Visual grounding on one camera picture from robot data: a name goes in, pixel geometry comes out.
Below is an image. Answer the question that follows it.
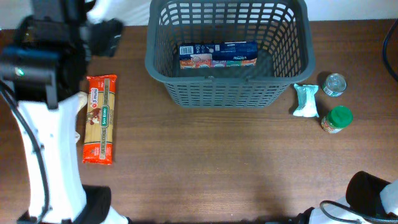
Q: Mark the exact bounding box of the green lid glass jar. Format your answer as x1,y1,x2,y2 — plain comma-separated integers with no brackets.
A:
321,106,353,134

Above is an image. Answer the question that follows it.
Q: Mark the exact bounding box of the silver tin can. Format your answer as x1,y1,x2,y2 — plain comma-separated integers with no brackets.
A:
322,73,347,97

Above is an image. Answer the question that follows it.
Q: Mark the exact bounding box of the orange spaghetti packet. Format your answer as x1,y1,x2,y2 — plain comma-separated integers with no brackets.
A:
83,75,117,165

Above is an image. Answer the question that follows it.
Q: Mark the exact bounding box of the beige paper pouch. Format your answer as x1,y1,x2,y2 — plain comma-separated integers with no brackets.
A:
75,91,88,143

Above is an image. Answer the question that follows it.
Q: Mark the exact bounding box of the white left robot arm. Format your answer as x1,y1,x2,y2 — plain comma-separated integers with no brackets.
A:
1,0,129,223

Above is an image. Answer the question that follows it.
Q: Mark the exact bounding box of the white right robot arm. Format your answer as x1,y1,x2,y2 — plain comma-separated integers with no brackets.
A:
288,171,397,224

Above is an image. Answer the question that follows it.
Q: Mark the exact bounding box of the teal white snack packet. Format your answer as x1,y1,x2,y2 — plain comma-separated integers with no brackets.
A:
293,83,319,118

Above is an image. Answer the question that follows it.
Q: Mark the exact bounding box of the grey plastic shopping basket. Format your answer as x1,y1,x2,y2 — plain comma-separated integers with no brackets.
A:
145,0,315,108

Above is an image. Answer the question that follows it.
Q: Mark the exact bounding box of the blue cardboard food box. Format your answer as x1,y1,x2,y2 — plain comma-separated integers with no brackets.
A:
178,42,258,69

